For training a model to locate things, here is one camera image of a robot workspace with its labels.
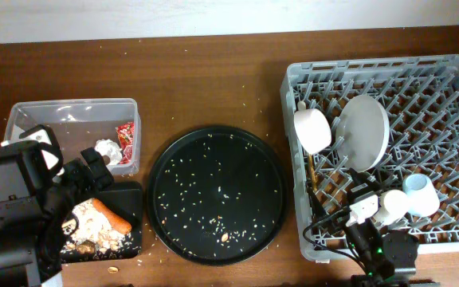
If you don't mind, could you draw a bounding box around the white plastic cup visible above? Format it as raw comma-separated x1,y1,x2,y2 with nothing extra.
373,190,410,226

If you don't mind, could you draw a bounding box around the orange carrot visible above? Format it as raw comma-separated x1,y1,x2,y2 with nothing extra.
92,198,132,235

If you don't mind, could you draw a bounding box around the clear plastic bin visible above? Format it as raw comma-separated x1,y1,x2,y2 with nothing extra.
3,98,142,175

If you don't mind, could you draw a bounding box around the red snack wrapper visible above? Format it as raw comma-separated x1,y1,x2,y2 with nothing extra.
116,122,135,164

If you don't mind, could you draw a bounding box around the white plastic fork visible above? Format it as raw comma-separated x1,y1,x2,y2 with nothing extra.
297,100,307,111

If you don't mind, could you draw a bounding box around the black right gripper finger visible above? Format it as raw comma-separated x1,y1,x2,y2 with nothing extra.
347,168,381,199
307,187,328,219

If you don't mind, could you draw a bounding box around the blue plastic cup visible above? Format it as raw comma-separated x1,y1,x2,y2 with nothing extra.
402,174,440,217

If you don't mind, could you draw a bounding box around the pile of food scraps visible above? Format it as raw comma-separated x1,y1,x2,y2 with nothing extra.
61,198,131,255

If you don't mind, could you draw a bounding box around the grey plastic dishwasher rack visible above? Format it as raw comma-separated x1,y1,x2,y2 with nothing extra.
280,54,459,262

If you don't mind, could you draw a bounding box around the white bowl with food scraps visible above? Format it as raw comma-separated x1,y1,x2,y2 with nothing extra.
294,108,332,155

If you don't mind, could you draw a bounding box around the wooden chopstick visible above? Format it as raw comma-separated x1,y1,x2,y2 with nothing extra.
308,154,318,193

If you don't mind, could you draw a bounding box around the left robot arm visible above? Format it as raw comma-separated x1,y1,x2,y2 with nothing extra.
0,140,114,286

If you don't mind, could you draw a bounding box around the grey round plate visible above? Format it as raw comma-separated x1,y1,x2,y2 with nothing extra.
335,95,390,172

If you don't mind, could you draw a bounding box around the peanut shell on table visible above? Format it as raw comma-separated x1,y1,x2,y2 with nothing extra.
108,266,119,273

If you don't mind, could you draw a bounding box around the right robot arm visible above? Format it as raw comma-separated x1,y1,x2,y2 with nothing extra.
302,168,419,287

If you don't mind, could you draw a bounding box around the black rectangular tray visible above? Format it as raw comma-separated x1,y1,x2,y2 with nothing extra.
61,182,143,263

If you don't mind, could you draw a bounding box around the round black tray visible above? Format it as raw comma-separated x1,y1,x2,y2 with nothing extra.
146,126,288,266

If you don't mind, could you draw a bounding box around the white tissue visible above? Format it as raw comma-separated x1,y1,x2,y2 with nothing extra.
95,140,123,165

